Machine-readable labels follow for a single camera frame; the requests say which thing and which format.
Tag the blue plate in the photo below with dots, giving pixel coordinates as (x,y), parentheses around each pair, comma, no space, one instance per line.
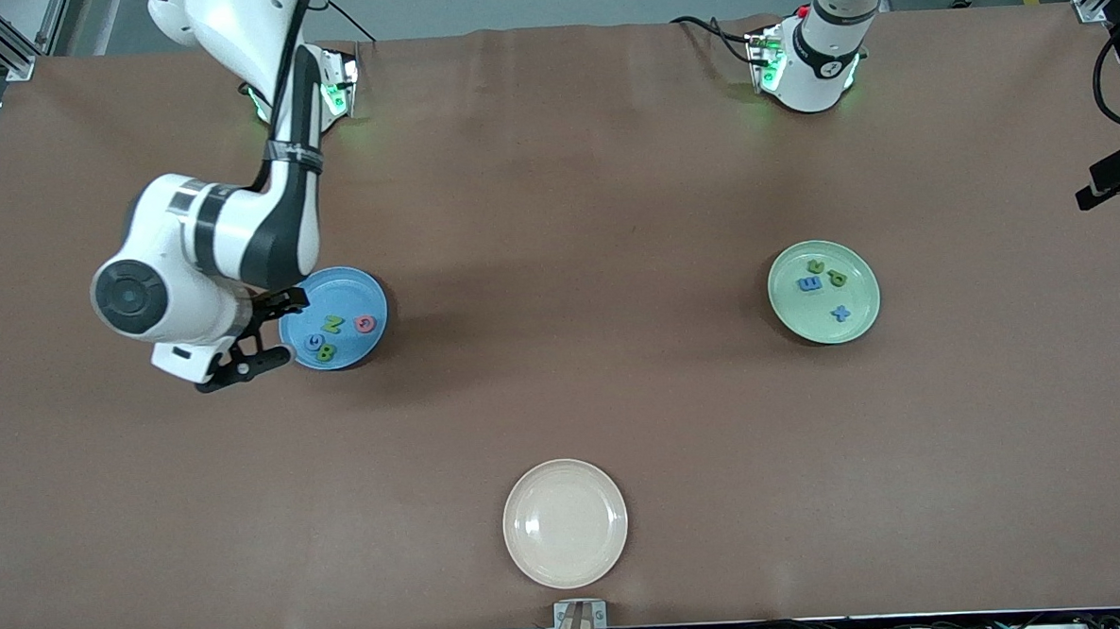
(351,295)

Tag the brown table cover sheet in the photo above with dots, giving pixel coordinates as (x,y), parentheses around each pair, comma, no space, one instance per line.
(151,465)

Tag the blue foam letter m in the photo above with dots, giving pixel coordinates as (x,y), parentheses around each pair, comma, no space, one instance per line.
(809,285)

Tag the green foam letter p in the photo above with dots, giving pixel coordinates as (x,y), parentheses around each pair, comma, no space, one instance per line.
(838,279)

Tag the red foam letter Q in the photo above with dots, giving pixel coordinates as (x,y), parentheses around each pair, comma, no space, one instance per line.
(365,331)

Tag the cream plate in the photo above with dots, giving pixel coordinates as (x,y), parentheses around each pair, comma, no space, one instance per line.
(565,522)

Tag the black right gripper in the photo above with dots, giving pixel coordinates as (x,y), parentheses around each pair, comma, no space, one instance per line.
(274,306)

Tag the green plate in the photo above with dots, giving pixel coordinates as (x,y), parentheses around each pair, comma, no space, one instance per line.
(806,318)

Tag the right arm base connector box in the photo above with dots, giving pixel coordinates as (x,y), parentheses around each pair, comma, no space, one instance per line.
(342,83)

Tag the blue foam letter G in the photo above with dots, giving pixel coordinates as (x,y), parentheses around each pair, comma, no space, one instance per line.
(315,348)

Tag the green foam letter B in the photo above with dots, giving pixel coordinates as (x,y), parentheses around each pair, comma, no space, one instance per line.
(326,353)

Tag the blue foam letter x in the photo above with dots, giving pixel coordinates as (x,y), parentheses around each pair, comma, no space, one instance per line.
(841,314)

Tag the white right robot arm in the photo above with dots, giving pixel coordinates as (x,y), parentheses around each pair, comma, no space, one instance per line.
(171,275)

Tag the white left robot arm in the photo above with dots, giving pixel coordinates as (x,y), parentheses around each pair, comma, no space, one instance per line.
(810,77)

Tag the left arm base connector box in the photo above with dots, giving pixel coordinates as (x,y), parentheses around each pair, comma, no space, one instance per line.
(764,60)

